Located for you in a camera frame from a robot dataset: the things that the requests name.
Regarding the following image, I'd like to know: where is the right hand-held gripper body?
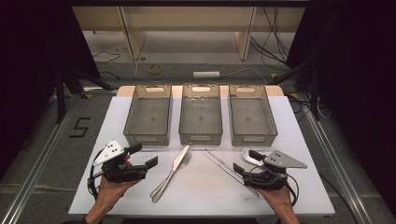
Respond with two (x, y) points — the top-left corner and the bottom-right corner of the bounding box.
(242, 149), (308, 190)

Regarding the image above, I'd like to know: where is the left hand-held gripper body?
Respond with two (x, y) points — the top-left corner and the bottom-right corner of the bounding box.
(92, 139), (148, 184)

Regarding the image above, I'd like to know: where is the white ceramic spoon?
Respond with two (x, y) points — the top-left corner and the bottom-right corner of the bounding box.
(241, 147), (265, 167)

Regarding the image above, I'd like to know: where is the metal chopstick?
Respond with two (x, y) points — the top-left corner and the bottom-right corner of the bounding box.
(201, 151), (260, 197)
(205, 150), (247, 181)

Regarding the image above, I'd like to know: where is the metal table knife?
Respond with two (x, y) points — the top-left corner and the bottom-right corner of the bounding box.
(149, 145), (191, 200)

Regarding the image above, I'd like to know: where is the smoky clear plastic bin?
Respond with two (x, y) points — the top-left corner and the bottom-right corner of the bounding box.
(228, 84), (278, 147)
(178, 83), (224, 146)
(122, 84), (173, 147)

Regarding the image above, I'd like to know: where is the metal fork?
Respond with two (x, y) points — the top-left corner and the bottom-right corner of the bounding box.
(151, 152), (192, 203)

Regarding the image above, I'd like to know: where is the person's right hand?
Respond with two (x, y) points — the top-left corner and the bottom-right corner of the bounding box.
(253, 184), (295, 213)

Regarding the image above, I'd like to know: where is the person's left hand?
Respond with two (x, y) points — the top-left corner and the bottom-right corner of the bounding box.
(97, 157), (141, 203)

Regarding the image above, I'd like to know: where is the black metal stand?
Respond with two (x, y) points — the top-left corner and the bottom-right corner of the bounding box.
(55, 63), (115, 125)
(269, 55), (321, 121)

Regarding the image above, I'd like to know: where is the yellow tape roll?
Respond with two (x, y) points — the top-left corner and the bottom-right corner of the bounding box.
(148, 63), (163, 75)

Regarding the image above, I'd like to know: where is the white power strip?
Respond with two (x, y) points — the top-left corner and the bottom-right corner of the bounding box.
(192, 71), (221, 79)

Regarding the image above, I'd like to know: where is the wooden shelf unit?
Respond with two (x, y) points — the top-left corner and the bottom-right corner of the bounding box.
(72, 6), (306, 62)

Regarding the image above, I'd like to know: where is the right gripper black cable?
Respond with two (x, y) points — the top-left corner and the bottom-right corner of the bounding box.
(284, 172), (301, 208)

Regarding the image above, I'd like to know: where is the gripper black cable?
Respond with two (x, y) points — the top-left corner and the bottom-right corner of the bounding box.
(87, 148), (106, 200)
(284, 172), (301, 208)

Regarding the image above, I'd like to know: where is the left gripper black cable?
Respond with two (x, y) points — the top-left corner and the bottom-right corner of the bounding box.
(87, 148), (106, 200)

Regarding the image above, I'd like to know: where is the aluminium floor rail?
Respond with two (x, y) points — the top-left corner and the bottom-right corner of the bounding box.
(297, 92), (373, 224)
(0, 92), (82, 224)

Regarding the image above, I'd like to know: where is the thick black floor cable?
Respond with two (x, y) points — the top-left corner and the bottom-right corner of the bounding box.
(317, 171), (354, 224)

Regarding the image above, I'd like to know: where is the thin black floor cable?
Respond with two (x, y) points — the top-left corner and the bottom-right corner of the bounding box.
(92, 50), (121, 64)
(98, 70), (121, 80)

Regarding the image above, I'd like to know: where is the bundle of black cables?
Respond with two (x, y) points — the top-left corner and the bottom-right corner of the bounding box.
(249, 6), (292, 71)

